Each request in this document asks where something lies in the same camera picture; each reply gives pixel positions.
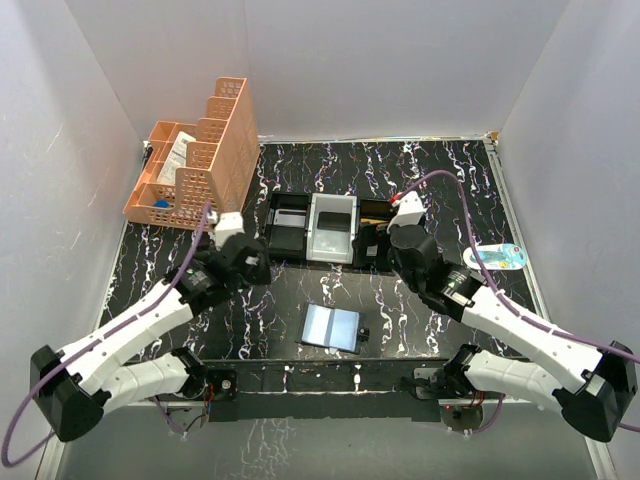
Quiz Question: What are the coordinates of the white paper packet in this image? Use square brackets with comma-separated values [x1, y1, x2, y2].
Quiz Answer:
[157, 131, 196, 185]

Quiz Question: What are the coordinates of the black right bin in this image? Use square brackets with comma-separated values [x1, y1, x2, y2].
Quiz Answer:
[356, 199, 396, 273]

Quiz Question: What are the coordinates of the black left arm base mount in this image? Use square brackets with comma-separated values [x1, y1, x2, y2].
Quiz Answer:
[204, 368, 238, 403]

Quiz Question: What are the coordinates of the white middle bin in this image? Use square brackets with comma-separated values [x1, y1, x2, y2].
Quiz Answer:
[306, 193, 358, 264]

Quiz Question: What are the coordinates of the black leather card holder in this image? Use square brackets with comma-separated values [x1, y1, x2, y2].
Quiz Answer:
[296, 303, 370, 355]

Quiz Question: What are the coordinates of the dark card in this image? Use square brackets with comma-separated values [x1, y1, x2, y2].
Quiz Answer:
[316, 211, 351, 232]

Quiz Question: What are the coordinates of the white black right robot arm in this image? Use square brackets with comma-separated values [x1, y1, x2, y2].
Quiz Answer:
[352, 224, 638, 442]

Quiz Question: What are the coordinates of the black bin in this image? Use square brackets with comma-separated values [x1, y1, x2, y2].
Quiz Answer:
[356, 199, 396, 273]
[262, 192, 311, 262]

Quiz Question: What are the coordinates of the blue white blister pack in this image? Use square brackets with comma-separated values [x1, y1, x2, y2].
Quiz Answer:
[462, 243, 528, 271]

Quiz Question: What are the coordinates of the card in left bin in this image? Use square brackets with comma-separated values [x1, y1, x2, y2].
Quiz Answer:
[273, 209, 307, 229]

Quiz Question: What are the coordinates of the gold card in right bin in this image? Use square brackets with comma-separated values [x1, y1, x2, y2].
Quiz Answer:
[360, 217, 391, 225]

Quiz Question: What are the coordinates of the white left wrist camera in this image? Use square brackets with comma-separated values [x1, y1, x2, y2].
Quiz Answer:
[207, 210, 244, 250]

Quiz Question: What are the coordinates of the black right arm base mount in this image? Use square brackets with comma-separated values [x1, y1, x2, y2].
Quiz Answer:
[393, 367, 506, 408]

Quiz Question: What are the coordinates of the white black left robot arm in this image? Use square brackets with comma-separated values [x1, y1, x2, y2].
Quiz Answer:
[30, 233, 271, 442]

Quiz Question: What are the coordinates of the black left bin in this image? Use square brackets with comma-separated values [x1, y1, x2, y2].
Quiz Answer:
[262, 192, 311, 262]

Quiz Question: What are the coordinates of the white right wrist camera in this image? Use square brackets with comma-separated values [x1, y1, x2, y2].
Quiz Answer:
[387, 191, 425, 233]

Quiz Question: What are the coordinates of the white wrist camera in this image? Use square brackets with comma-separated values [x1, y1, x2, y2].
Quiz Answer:
[387, 191, 425, 233]
[207, 210, 244, 250]

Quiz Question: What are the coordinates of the orange plastic desk organizer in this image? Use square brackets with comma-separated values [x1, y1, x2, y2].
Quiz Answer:
[123, 77, 260, 230]

